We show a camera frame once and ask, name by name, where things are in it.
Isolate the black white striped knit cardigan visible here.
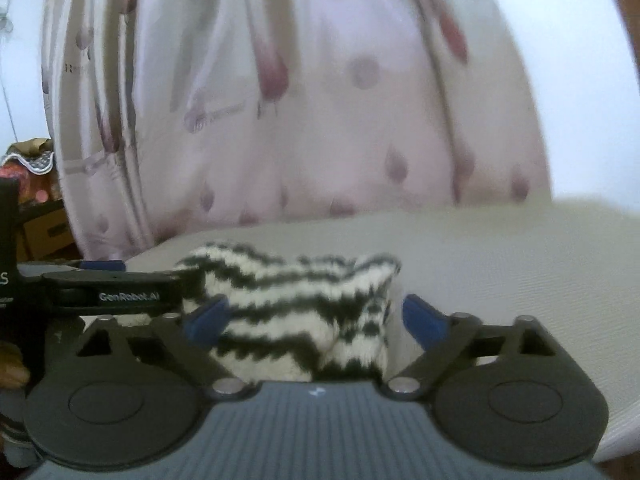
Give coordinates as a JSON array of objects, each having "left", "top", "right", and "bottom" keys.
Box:
[{"left": 172, "top": 240, "right": 401, "bottom": 382}]

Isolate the cluttered cardboard box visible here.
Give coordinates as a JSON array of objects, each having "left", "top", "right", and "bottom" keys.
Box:
[{"left": 1, "top": 138, "right": 79, "bottom": 262}]

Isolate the pink leaf print curtain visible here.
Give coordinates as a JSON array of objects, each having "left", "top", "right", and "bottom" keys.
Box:
[{"left": 41, "top": 0, "right": 551, "bottom": 259}]

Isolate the grey woven seat cushion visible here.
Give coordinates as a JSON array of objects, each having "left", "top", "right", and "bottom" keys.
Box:
[{"left": 128, "top": 200, "right": 639, "bottom": 462}]

